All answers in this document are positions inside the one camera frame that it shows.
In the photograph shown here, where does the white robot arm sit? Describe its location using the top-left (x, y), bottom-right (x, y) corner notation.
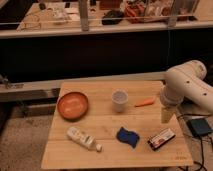
top-left (160, 60), bottom-right (213, 113)

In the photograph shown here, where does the white plastic cup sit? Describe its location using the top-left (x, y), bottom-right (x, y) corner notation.
top-left (111, 90), bottom-right (128, 113)

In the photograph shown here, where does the orange wooden bowl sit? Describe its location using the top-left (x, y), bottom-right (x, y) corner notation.
top-left (57, 92), bottom-right (89, 120)

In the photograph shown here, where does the orange carrot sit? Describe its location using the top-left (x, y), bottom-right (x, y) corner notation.
top-left (134, 98), bottom-right (155, 107)

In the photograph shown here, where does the blue crumpled cloth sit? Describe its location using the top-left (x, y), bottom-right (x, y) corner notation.
top-left (116, 127), bottom-right (140, 148)

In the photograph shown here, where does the white tube bottle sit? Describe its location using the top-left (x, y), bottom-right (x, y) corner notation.
top-left (67, 127), bottom-right (102, 152)

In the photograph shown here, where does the black bag on shelf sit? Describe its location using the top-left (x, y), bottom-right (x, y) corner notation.
top-left (102, 10), bottom-right (124, 25)

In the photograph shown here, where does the red object on shelf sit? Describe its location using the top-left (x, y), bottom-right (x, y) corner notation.
top-left (124, 4), bottom-right (145, 23)

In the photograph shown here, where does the black power adapter box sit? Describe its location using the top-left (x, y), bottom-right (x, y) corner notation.
top-left (186, 118), bottom-right (213, 137)

